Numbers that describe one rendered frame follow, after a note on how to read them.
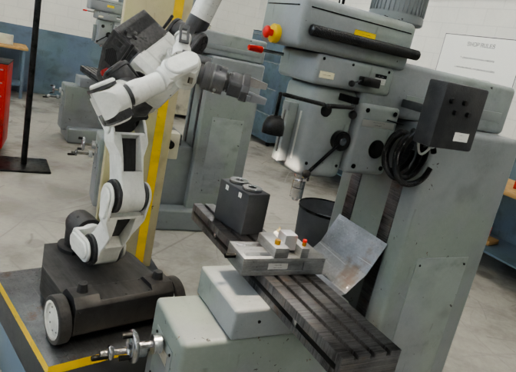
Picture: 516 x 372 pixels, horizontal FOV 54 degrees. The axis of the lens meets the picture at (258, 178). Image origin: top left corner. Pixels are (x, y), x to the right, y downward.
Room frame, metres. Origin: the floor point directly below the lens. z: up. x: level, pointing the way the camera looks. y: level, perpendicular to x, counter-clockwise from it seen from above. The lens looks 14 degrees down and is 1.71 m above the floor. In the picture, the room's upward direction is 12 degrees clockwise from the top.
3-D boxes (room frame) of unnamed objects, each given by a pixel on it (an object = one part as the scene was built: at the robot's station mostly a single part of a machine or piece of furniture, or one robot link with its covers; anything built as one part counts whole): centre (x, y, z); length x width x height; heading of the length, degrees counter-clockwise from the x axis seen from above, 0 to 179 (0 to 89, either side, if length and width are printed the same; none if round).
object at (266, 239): (1.78, -0.11, 1.01); 0.15 x 0.06 x 0.04; 28
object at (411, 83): (2.07, -0.58, 1.66); 0.80 x 0.23 x 0.20; 120
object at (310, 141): (1.82, -0.16, 1.47); 0.21 x 0.19 x 0.32; 30
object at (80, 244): (2.17, 0.67, 0.68); 0.21 x 0.20 x 0.13; 43
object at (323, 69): (1.84, -0.19, 1.68); 0.34 x 0.24 x 0.10; 120
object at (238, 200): (2.16, 0.05, 1.02); 0.22 x 0.12 x 0.20; 41
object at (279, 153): (1.76, -0.06, 1.44); 0.04 x 0.04 x 0.21; 30
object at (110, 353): (1.67, 0.37, 0.50); 0.22 x 0.06 x 0.06; 120
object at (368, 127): (1.92, -0.32, 1.47); 0.24 x 0.19 x 0.26; 30
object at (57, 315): (1.79, 0.68, 0.50); 0.20 x 0.05 x 0.20; 43
